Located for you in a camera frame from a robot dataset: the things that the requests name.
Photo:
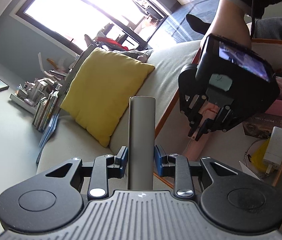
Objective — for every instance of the person's leg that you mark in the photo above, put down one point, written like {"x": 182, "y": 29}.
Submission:
{"x": 278, "y": 27}

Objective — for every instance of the person's right hand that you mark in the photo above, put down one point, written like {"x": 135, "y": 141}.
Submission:
{"x": 230, "y": 22}

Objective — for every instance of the grey tube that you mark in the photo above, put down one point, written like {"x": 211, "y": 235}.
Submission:
{"x": 141, "y": 135}

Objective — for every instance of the black picture card box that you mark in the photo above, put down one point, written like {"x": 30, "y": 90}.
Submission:
{"x": 268, "y": 125}

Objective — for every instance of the white paper card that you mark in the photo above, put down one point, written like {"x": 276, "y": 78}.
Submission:
{"x": 247, "y": 170}

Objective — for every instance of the red cloth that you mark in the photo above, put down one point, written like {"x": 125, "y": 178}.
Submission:
{"x": 112, "y": 43}

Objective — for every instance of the beige sofa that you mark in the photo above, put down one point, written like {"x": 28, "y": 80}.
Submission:
{"x": 168, "y": 67}

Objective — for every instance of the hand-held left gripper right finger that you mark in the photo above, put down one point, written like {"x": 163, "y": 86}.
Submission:
{"x": 159, "y": 160}

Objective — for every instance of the yellow cushion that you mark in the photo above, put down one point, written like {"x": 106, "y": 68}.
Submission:
{"x": 101, "y": 90}

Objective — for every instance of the white charger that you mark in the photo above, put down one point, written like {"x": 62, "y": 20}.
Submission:
{"x": 277, "y": 147}

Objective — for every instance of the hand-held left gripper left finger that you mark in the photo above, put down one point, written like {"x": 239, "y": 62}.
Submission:
{"x": 123, "y": 162}

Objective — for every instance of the orange cardboard box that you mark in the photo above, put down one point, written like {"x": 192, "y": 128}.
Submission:
{"x": 163, "y": 125}

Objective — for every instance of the row of books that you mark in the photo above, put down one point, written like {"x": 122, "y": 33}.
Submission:
{"x": 45, "y": 112}

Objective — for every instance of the grey patterned cushion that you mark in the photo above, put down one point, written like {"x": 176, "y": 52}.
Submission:
{"x": 133, "y": 54}

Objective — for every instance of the white tray of small things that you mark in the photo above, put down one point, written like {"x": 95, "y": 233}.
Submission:
{"x": 28, "y": 92}

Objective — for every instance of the pink flat box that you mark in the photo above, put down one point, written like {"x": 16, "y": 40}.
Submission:
{"x": 280, "y": 108}

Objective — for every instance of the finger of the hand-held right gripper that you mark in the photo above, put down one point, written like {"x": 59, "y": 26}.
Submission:
{"x": 193, "y": 118}
{"x": 207, "y": 128}

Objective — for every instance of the window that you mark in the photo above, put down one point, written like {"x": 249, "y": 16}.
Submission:
{"x": 81, "y": 12}

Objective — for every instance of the yellow plastic item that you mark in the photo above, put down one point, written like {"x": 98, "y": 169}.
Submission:
{"x": 257, "y": 158}

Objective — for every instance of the black sock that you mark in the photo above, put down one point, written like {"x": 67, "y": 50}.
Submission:
{"x": 197, "y": 23}

